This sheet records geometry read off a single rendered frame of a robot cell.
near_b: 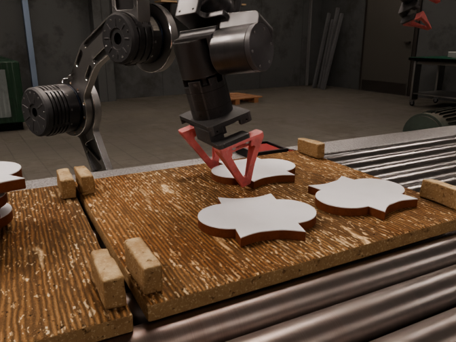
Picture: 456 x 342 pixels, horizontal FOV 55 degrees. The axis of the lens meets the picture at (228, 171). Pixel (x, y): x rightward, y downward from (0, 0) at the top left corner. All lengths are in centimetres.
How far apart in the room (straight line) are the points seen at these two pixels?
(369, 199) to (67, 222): 36
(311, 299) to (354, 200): 18
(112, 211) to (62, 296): 18
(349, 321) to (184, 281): 14
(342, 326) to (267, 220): 15
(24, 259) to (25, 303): 8
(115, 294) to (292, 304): 15
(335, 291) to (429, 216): 19
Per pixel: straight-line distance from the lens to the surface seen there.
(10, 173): 50
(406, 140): 107
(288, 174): 64
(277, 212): 50
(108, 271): 36
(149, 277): 37
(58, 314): 37
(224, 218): 48
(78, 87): 171
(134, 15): 131
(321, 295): 43
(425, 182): 62
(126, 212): 54
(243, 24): 55
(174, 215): 53
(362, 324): 40
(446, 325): 41
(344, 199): 56
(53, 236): 50
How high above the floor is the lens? 114
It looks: 17 degrees down
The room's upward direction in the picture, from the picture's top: straight up
